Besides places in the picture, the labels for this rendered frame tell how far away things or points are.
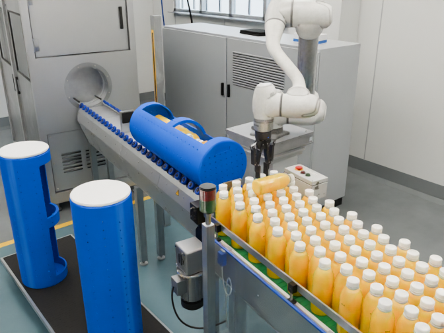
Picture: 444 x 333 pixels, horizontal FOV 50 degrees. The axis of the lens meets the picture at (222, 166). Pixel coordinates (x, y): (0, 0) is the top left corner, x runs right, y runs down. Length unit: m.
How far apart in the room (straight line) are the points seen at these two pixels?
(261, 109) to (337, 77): 1.92
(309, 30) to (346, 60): 1.57
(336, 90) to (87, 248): 2.45
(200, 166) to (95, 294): 0.80
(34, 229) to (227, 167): 1.29
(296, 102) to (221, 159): 0.49
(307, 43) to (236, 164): 0.71
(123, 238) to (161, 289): 1.11
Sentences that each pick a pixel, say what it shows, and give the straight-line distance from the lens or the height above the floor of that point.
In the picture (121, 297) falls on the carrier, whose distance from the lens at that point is 2.46.
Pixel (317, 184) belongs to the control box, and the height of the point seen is 1.08.
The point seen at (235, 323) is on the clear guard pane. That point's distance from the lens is 2.10.
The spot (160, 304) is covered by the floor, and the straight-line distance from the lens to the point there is 3.22.
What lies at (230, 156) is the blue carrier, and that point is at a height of 1.15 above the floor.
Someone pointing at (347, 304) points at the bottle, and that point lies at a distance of 1.60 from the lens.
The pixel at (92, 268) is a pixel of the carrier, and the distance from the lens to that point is 2.37.
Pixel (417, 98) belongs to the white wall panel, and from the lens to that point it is 4.78.
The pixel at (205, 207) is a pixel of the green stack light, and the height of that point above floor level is 1.18.
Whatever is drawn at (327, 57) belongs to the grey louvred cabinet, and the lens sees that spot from 3.81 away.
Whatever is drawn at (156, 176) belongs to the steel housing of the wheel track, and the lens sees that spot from 2.82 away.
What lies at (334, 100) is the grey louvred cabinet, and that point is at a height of 1.02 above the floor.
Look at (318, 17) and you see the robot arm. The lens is 2.44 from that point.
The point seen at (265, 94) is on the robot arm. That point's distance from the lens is 2.08.
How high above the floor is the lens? 2.00
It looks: 22 degrees down
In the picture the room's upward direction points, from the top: straight up
